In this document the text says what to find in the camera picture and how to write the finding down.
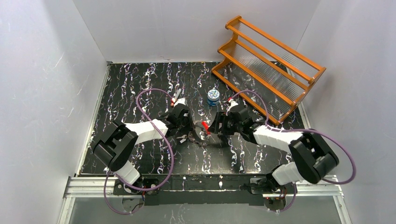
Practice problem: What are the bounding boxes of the red handled spiked keyring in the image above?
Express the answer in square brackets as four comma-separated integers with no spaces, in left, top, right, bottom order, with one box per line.
[176,120,211,146]

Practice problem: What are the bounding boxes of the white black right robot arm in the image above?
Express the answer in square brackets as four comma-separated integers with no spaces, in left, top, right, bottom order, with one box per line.
[207,105,339,187]

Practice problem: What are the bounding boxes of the aluminium frame rail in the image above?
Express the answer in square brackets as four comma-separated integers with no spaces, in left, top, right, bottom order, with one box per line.
[58,177,352,224]

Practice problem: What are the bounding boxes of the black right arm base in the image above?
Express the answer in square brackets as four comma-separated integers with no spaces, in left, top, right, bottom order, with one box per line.
[240,177,287,211]

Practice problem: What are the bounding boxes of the orange wooden shelf rack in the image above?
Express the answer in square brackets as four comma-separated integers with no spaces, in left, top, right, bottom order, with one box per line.
[212,16,326,125]

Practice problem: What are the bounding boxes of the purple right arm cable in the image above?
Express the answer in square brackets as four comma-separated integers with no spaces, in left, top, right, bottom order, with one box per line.
[227,90,357,214]

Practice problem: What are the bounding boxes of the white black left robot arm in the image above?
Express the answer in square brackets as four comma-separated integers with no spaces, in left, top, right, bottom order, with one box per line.
[92,104,194,190]

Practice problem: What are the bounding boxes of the white orange marker pen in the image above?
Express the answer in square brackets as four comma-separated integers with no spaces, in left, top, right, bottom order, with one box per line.
[170,89,182,107]

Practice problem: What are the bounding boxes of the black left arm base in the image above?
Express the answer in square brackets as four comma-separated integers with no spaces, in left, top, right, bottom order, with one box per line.
[113,178,160,196]

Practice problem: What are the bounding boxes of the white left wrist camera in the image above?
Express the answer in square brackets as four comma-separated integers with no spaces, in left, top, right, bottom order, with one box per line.
[172,98,186,107]

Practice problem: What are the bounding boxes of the small blue white jar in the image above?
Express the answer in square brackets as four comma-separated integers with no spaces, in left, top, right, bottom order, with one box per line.
[207,89,220,106]

